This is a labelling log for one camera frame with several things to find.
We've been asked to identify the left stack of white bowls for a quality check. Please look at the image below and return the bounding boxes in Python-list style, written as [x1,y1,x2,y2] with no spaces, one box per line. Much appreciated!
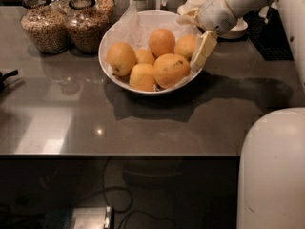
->
[177,0,207,15]

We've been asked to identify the black rubber mat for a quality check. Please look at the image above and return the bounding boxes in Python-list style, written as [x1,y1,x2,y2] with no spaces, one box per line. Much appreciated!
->
[244,9,294,61]

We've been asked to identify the rear glass cereal jar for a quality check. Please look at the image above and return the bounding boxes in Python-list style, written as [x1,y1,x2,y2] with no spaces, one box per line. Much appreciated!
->
[95,0,114,23]

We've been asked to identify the black handle at left edge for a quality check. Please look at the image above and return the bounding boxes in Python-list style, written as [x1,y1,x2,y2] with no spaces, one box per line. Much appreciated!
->
[0,70,19,93]

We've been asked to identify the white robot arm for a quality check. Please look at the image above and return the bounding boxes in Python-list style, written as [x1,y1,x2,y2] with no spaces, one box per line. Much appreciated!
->
[177,0,305,229]

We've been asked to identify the glass cereal jar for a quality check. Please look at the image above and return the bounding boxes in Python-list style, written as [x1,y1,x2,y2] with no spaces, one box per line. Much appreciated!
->
[64,0,109,54]
[95,0,114,23]
[20,0,70,54]

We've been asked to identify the stack of white bowls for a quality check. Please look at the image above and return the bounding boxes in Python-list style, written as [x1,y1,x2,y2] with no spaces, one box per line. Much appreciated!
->
[221,18,248,39]
[177,0,207,15]

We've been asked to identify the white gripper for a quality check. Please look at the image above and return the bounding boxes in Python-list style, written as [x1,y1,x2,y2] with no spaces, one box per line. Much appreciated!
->
[176,0,238,72]

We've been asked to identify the small middle orange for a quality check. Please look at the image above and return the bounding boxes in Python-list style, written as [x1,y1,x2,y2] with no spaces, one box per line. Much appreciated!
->
[135,49,155,65]

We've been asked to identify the left glass cereal jar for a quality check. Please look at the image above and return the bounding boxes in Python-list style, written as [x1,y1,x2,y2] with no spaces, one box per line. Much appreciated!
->
[20,0,70,54]

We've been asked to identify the middle glass cereal jar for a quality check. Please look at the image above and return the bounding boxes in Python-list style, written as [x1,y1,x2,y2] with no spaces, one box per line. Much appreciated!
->
[64,0,109,54]

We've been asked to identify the silver metal box below table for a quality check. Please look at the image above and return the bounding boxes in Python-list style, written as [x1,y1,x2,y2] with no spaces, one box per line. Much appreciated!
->
[47,205,115,229]

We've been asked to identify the white ceramic bowl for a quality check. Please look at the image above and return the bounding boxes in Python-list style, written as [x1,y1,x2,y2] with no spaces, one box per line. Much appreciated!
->
[97,10,206,97]

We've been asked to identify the right stack of white bowls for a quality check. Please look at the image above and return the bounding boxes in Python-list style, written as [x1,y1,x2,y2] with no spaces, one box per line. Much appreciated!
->
[221,18,248,39]

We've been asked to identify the white paper bowl liner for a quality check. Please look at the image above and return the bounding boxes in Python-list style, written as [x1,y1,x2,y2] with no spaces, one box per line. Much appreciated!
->
[106,5,203,93]

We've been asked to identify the large front right orange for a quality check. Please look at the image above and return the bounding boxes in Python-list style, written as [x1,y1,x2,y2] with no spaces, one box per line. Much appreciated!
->
[153,53,191,89]

